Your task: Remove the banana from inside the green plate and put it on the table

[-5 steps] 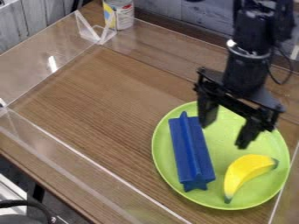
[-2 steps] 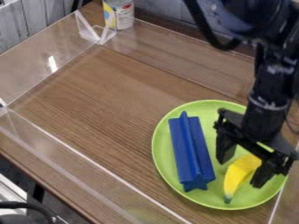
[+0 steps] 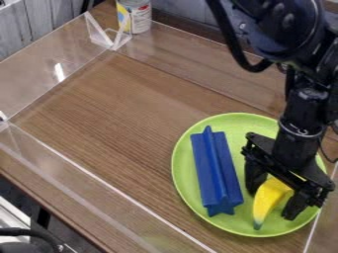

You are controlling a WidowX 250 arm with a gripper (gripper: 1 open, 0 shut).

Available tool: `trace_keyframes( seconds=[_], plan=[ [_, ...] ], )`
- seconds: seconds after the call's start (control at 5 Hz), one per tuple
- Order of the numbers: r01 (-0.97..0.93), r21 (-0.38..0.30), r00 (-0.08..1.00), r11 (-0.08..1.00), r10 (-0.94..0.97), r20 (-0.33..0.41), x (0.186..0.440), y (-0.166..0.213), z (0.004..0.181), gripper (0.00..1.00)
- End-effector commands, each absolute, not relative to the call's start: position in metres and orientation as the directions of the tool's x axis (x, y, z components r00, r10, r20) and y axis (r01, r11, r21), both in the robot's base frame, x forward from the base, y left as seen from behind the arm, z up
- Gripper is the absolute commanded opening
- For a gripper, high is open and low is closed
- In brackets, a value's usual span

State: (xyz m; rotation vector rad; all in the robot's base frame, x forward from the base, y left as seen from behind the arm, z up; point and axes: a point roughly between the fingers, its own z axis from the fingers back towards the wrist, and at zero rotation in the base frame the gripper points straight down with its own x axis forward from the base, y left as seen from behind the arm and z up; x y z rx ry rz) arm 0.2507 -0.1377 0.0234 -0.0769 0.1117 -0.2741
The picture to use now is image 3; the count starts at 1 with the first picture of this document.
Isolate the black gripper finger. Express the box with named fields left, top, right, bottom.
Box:
left=245, top=159, right=269, bottom=196
left=282, top=191, right=316, bottom=220

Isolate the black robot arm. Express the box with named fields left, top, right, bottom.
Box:
left=206, top=0, right=338, bottom=220

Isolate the yellow toy banana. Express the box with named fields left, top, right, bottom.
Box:
left=253, top=177, right=293, bottom=230

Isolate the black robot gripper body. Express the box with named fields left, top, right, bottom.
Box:
left=242, top=120, right=336, bottom=208

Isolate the blue star-shaped block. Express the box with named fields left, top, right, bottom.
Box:
left=190, top=126, right=245, bottom=216

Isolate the black cable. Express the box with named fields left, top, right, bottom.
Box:
left=0, top=226, right=63, bottom=253

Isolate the clear acrylic enclosure wall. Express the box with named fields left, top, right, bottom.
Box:
left=0, top=11, right=338, bottom=253

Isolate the green round plate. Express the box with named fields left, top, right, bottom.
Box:
left=171, top=113, right=320, bottom=237

